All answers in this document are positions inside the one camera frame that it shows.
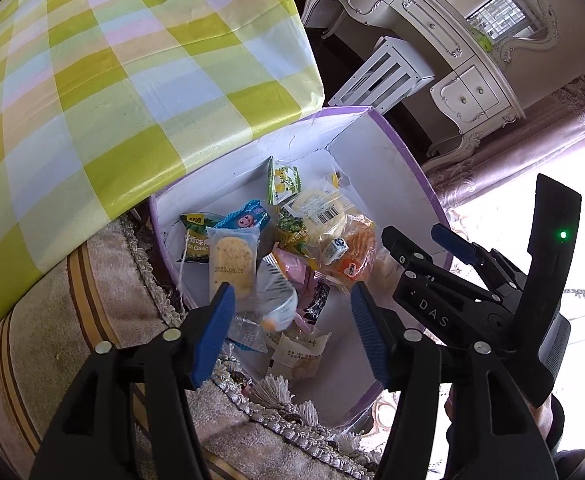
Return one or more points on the mauve patterned cloth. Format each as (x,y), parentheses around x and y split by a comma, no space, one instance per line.
(537,130)

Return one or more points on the ornate white dresser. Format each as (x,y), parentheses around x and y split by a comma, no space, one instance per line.
(422,20)

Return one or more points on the white box purple rim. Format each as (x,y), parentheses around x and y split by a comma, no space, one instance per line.
(387,160)

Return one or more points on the green checked tablecloth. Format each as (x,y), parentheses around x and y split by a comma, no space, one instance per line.
(97,110)

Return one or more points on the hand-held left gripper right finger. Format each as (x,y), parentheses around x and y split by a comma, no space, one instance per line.
(370,335)

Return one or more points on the blue-topped round cracker packet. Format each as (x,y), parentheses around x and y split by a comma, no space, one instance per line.
(232,260)

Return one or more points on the dark green snack packet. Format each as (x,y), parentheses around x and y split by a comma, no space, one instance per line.
(195,245)

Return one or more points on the pink snack packet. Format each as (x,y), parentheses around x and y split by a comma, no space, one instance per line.
(292,267)

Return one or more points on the green patterned snack packet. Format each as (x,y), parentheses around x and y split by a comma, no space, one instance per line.
(291,232)

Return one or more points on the small green object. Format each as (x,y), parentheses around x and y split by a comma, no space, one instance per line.
(482,40)

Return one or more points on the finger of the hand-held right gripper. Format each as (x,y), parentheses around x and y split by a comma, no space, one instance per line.
(412,265)
(452,242)

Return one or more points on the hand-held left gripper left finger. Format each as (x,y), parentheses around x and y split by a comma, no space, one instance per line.
(212,335)

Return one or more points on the cream packet black print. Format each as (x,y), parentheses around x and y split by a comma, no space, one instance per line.
(297,355)

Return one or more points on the white striped orange-edged packet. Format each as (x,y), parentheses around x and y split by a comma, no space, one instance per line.
(277,290)

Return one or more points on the person's right hand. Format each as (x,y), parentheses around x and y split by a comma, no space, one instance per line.
(549,420)

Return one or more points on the white slatted stool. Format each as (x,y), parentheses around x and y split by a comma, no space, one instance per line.
(387,70)

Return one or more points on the ornate white mirror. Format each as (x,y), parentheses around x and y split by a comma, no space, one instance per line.
(502,15)

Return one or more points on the green lemon print packet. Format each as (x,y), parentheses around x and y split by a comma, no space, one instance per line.
(282,182)

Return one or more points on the small white blue-print packet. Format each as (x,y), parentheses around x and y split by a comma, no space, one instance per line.
(333,251)

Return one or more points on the orange sandwich cake bag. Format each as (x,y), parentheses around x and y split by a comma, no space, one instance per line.
(357,250)

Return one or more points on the round white bun packet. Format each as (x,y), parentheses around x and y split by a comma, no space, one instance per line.
(317,210)

